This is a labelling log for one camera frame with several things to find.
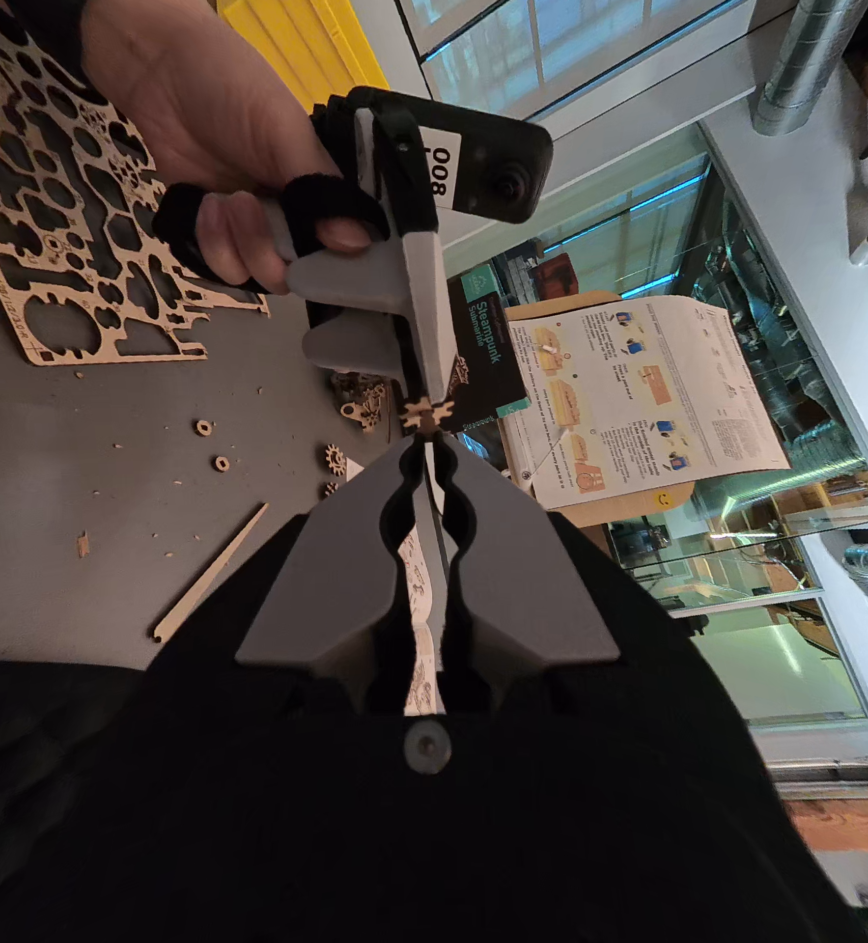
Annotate small wooden gear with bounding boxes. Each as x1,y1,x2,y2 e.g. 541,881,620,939
398,398,458,430

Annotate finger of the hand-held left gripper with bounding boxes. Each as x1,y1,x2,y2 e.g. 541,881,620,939
403,232,455,403

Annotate window with white blinds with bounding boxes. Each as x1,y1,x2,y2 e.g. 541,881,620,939
397,0,759,122

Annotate black mesh wrist pad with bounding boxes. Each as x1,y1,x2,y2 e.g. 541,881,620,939
0,658,155,943

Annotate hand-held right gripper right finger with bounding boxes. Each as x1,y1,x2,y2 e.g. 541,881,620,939
437,435,620,714

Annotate thin wooden stick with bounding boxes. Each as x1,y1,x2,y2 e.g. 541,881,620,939
152,502,270,643

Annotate laser-cut wooden parts sheet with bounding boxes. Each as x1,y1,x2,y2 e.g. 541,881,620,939
0,0,271,367

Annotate black model kit box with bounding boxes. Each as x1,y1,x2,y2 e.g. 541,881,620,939
445,264,532,436

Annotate yellow stacked storage bins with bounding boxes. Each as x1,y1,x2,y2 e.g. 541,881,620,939
216,0,391,115

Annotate person's left hand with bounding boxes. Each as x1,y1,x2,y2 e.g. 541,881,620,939
80,0,376,296

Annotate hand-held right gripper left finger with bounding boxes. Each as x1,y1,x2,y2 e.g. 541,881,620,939
236,435,435,714

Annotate instruction poster board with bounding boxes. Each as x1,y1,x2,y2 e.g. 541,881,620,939
504,291,792,527

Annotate partly built wooden model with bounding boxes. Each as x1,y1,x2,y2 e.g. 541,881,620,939
331,372,391,443

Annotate small wooden spacer rings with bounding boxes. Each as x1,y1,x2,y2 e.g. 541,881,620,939
192,417,230,472

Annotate open instruction booklet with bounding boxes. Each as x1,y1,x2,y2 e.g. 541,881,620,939
341,442,453,717

